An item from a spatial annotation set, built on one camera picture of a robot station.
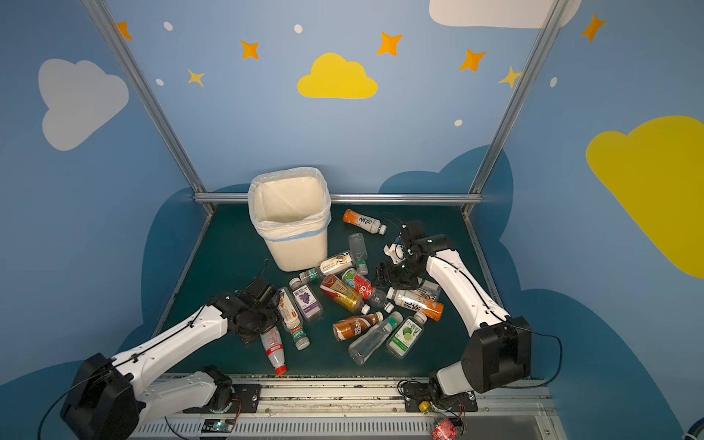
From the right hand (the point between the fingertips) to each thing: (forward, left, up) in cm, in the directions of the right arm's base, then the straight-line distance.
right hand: (388, 282), depth 81 cm
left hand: (-11, +32, -10) cm, 36 cm away
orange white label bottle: (0, -10, -11) cm, 15 cm away
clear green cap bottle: (-15, +6, -13) cm, 21 cm away
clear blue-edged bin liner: (+31, +37, +1) cm, 48 cm away
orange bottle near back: (+34, +9, -11) cm, 37 cm away
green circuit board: (-37, +44, -16) cm, 60 cm away
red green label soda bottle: (+2, +6, -11) cm, 13 cm away
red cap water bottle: (-17, +33, -11) cm, 39 cm away
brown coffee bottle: (-11, +11, -10) cm, 19 cm away
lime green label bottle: (-11, -6, -12) cm, 18 cm away
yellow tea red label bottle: (0, +14, -10) cm, 17 cm away
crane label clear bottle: (+8, +25, -12) cm, 29 cm away
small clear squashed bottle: (+18, +10, -11) cm, 24 cm away
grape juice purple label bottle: (-1, +26, -12) cm, 29 cm away
